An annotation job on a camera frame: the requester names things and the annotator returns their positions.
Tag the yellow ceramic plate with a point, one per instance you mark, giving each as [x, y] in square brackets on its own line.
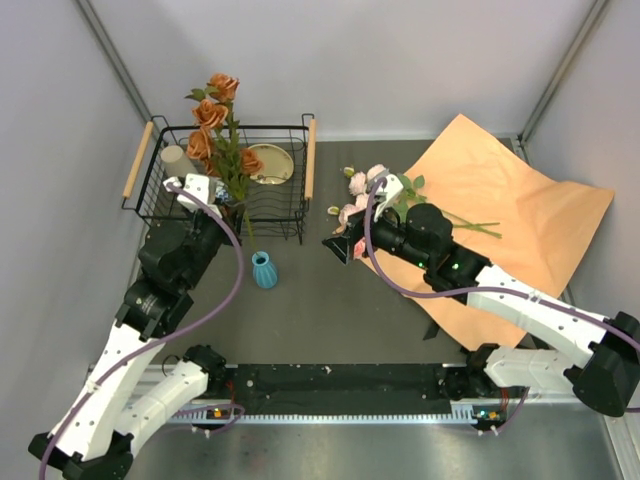
[275, 165]

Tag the pink flower bunch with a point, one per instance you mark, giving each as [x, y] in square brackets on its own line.
[409, 196]

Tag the green orange wrapping paper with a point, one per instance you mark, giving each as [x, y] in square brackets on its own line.
[534, 228]

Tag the small blue ribbed vase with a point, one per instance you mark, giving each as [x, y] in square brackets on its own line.
[264, 272]

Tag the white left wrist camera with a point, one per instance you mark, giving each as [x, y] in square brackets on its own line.
[193, 190]

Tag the orange rose stem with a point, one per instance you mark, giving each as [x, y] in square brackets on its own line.
[216, 145]

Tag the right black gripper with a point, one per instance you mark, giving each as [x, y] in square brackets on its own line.
[342, 243]

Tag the black gold-lettered ribbon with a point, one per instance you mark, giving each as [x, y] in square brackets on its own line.
[431, 331]

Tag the beige paper cup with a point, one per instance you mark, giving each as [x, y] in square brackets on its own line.
[176, 163]

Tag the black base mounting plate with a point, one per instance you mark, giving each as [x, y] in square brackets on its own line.
[270, 381]

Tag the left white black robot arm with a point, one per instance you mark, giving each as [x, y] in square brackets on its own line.
[104, 430]

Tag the white slotted cable duct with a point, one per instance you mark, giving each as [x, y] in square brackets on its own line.
[455, 413]

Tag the black wire dish basket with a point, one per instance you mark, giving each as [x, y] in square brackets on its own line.
[275, 211]

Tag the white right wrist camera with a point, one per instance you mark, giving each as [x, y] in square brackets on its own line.
[385, 188]

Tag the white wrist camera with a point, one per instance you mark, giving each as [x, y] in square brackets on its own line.
[385, 188]
[193, 190]

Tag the blue white patterned bowl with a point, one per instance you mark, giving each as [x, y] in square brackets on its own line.
[222, 194]

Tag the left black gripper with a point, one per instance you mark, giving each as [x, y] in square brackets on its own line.
[212, 217]

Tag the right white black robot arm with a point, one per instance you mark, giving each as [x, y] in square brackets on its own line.
[593, 356]

